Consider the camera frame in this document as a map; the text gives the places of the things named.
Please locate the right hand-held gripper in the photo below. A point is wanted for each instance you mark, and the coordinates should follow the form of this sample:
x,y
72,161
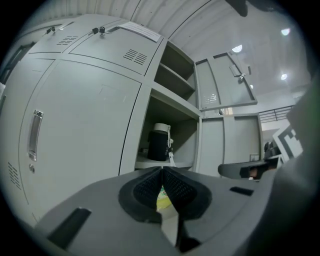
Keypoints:
x,y
287,142

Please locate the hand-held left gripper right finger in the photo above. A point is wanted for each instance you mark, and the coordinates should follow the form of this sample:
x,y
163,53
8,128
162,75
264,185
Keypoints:
x,y
225,212

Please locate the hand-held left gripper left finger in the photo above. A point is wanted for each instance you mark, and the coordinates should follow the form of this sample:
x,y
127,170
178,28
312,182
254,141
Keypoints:
x,y
100,212

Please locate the black and white jar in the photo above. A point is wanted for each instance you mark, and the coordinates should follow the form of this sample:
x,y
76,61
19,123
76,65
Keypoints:
x,y
157,146

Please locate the grey metal locker cabinet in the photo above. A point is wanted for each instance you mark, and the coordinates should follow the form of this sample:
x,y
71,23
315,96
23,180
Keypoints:
x,y
75,112

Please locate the yellow green packet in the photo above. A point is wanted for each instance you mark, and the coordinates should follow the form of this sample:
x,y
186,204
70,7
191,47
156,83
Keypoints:
x,y
163,200

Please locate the black balcony railing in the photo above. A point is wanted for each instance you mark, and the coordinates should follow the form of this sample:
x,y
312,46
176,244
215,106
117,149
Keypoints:
x,y
275,115

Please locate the round ceiling light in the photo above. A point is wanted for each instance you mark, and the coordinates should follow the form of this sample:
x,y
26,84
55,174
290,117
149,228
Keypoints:
x,y
237,48
285,31
283,76

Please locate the white paper notice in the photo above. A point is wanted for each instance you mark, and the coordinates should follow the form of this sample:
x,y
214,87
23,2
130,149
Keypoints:
x,y
140,31

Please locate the black window frame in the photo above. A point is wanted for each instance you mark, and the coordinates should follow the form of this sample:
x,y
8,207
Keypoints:
x,y
17,57

